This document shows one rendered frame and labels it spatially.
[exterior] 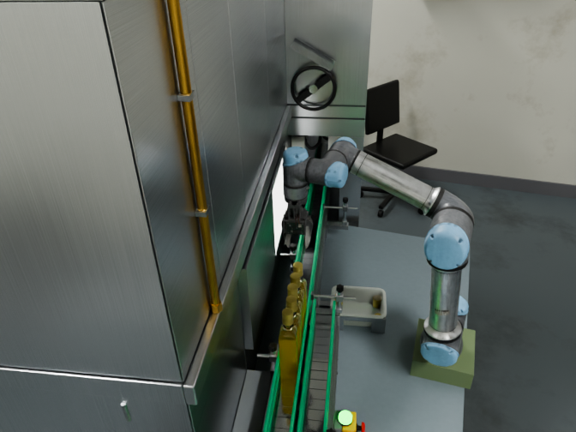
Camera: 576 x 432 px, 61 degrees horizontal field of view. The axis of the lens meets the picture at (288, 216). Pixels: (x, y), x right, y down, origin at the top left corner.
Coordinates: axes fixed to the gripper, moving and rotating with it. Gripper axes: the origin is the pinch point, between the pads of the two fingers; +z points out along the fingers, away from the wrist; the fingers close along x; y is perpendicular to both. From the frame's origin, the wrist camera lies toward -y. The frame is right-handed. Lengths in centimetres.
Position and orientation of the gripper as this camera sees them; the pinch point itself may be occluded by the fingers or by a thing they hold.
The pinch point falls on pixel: (297, 243)
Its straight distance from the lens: 166.2
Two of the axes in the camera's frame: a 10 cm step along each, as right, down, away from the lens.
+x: 9.9, 0.5, -1.3
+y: -1.3, 5.4, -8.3
